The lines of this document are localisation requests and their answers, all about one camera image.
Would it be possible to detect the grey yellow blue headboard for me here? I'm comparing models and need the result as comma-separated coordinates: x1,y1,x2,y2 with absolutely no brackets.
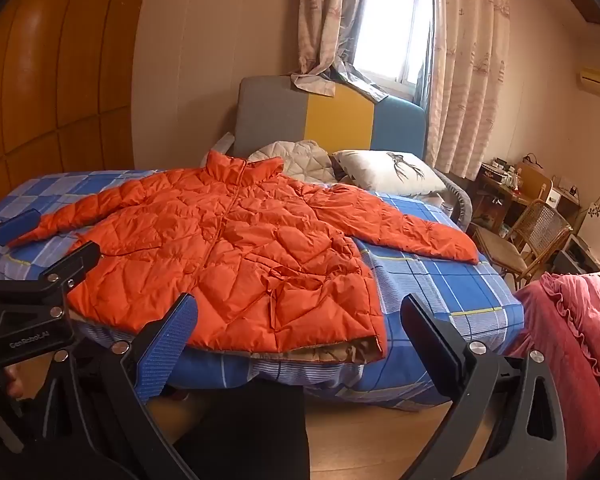
235,76,427,161

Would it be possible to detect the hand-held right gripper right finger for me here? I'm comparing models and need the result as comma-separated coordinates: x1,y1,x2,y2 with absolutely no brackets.
400,294,568,480

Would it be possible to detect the white pillow with deer print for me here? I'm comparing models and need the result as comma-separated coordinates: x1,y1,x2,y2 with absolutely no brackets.
332,150,448,198

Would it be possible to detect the wooden panelled wardrobe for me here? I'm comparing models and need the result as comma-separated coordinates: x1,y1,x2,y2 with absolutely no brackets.
0,0,153,211

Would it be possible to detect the person's left hand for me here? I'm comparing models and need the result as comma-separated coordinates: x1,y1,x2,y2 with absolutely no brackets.
0,366,22,407

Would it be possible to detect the patterned beige curtain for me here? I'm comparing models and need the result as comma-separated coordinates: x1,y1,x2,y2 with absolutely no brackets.
415,0,511,181

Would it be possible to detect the white bed guard rail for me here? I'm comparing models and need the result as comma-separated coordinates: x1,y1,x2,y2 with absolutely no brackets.
212,132,236,156

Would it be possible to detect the bed with blue plaid sheet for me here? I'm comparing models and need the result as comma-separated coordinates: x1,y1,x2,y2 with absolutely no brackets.
0,170,526,411

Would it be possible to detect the grey bed guard rail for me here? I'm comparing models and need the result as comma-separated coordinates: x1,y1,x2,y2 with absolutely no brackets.
432,167,476,223

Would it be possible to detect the wooden chair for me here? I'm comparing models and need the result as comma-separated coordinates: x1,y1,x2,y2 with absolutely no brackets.
517,164,553,206

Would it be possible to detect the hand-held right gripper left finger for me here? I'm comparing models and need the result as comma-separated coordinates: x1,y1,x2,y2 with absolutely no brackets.
40,292,200,480

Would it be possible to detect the beige quilted blanket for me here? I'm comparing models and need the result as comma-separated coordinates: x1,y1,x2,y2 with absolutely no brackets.
247,140,337,183

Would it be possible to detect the patterned curtain with silver lining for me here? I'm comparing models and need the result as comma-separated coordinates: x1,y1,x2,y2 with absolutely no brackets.
290,0,388,103

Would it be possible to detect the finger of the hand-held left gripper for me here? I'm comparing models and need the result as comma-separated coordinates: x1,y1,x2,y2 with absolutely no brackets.
0,207,43,267
0,241,102,342

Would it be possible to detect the window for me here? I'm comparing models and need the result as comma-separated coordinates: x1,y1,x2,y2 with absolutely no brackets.
352,0,436,96

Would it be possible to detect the pink ruffled blanket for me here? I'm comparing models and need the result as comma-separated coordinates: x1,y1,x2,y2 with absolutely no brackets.
505,270,600,441

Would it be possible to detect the wooden desk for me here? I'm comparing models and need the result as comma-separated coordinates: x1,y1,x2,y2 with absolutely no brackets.
472,170,581,231

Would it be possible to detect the rattan chair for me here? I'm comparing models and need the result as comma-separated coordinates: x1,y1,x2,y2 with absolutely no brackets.
472,199,573,291

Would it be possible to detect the orange quilted jacket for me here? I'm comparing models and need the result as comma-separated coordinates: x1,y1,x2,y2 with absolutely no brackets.
7,150,481,363

